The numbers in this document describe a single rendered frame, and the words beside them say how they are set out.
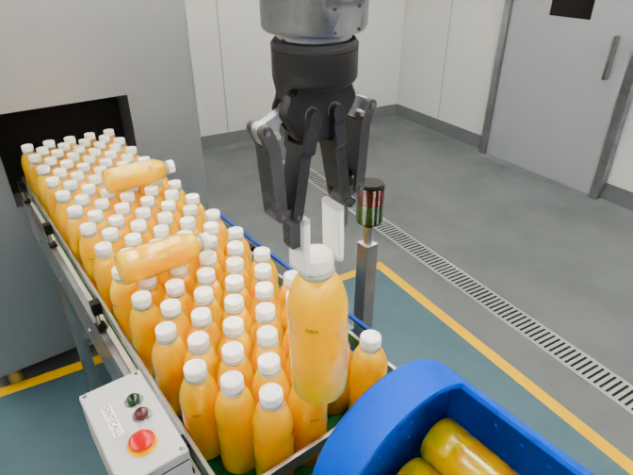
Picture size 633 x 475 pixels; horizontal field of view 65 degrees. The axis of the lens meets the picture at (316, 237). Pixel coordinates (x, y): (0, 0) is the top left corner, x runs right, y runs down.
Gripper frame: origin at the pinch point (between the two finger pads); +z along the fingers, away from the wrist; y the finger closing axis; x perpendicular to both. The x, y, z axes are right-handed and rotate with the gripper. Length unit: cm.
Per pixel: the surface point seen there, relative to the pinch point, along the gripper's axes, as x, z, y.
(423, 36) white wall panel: 337, 77, 394
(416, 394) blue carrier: -9.2, 22.4, 8.8
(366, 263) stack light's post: 37, 43, 43
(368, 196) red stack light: 37, 25, 43
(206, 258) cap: 55, 37, 9
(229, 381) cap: 18.4, 35.7, -4.5
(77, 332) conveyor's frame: 142, 112, -15
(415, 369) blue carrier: -6.0, 22.9, 12.0
